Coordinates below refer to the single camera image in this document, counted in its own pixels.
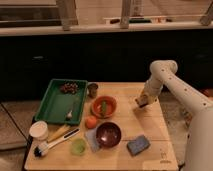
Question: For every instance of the orange bowl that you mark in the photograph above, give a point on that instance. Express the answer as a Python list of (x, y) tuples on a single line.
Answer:
[(111, 106)]

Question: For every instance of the green vegetable in bowl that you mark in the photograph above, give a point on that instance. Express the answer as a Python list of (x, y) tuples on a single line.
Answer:
[(103, 108)]

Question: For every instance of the grey blue cloth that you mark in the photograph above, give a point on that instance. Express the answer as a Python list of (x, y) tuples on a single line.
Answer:
[(91, 138)]

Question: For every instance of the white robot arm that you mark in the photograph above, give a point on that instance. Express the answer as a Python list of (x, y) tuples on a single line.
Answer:
[(199, 148)]

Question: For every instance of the blue sponge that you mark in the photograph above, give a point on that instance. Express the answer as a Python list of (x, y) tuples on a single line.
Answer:
[(138, 145)]

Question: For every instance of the small metal cup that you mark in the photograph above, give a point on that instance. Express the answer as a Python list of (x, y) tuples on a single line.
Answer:
[(92, 89)]

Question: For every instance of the dark grapes bunch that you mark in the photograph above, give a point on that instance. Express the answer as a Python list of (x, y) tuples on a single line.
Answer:
[(69, 88)]

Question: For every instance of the orange fruit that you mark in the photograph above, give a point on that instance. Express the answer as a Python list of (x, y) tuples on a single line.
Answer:
[(91, 122)]

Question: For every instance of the yellow wooden utensil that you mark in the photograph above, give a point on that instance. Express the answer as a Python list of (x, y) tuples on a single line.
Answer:
[(59, 132)]

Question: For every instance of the white round container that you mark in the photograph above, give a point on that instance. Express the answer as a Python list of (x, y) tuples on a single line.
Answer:
[(39, 130)]

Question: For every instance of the garlic bulb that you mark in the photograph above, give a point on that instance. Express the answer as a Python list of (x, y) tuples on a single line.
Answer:
[(69, 115)]

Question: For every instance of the small green cup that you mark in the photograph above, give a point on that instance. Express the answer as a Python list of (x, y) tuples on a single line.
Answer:
[(78, 146)]

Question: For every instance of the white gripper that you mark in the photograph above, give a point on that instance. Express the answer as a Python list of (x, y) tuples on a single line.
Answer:
[(148, 95)]

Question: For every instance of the dark red bowl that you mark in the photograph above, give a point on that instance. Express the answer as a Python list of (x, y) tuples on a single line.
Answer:
[(108, 135)]

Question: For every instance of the green plastic tray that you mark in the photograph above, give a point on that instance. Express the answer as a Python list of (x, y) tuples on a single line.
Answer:
[(55, 105)]

